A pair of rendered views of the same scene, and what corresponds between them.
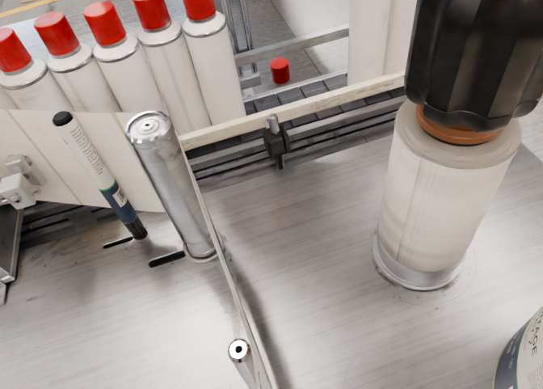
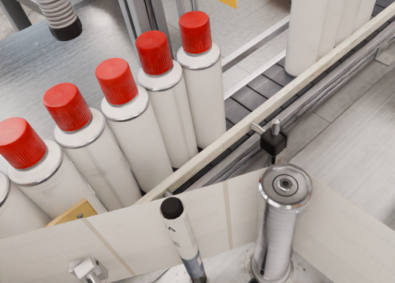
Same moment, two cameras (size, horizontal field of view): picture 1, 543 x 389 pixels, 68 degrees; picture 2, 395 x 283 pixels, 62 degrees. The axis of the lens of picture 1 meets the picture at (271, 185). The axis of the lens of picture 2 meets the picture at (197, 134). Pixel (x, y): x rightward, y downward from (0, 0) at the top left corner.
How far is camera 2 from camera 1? 25 cm
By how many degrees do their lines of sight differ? 15
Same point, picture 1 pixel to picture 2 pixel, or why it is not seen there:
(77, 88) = (97, 157)
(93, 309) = not seen: outside the picture
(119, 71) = (139, 125)
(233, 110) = (222, 125)
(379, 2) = not seen: outside the picture
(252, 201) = not seen: hidden behind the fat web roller
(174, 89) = (178, 124)
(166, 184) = (294, 233)
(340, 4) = (216, 5)
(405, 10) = (337, 0)
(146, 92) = (157, 136)
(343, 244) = (386, 215)
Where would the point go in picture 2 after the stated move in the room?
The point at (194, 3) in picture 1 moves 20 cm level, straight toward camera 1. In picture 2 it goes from (200, 37) to (370, 153)
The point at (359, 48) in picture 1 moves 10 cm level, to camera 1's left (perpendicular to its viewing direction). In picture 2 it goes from (305, 40) to (253, 67)
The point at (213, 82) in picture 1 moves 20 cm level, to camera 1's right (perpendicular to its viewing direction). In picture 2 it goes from (211, 105) to (330, 42)
